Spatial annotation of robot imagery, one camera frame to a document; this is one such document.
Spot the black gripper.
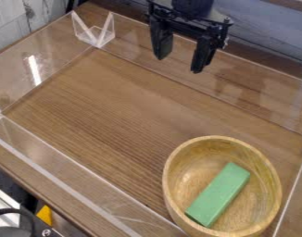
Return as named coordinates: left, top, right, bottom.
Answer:
left=147, top=0, right=234, bottom=74

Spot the brown wooden bowl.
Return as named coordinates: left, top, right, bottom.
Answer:
left=161, top=135, right=282, bottom=237

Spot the green rectangular block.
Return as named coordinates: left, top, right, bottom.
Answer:
left=184, top=163, right=250, bottom=228

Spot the yellow label sticker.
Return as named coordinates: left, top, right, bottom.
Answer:
left=36, top=206, right=53, bottom=226

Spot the clear acrylic corner bracket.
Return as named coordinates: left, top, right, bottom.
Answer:
left=71, top=12, right=115, bottom=48

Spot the clear acrylic enclosure wall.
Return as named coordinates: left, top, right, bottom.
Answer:
left=0, top=5, right=302, bottom=237

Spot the black cable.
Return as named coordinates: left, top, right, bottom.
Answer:
left=0, top=208, right=35, bottom=237

